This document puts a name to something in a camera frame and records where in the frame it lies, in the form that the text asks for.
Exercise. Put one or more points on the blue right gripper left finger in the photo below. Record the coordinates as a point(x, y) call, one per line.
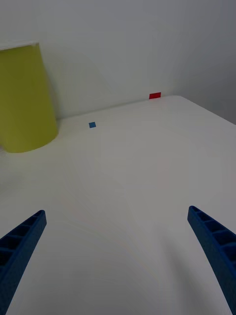
point(22, 241)

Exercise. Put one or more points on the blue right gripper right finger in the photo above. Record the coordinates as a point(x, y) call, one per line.
point(216, 243)

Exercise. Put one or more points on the yellow-green plastic bin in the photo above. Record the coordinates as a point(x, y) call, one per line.
point(24, 98)

